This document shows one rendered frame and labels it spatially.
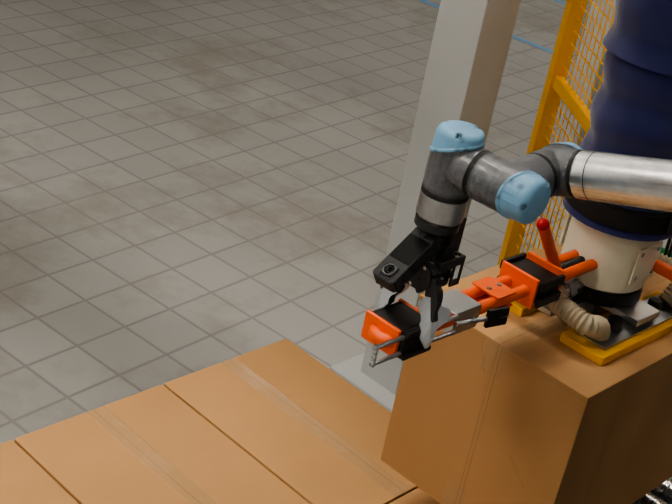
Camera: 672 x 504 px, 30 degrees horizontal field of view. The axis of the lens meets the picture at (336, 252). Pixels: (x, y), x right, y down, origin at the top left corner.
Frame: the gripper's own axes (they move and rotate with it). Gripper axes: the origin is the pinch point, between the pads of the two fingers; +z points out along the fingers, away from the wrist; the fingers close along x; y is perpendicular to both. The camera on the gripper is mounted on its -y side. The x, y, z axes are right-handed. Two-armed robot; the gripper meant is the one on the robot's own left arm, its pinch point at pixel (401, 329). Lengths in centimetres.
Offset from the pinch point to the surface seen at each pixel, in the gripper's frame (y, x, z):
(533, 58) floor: 476, 294, 119
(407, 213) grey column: 135, 104, 59
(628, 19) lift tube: 49, 5, -47
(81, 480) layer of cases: -13, 59, 67
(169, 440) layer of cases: 11, 60, 67
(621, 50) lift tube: 49, 4, -41
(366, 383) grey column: 132, 102, 119
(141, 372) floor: 75, 145, 122
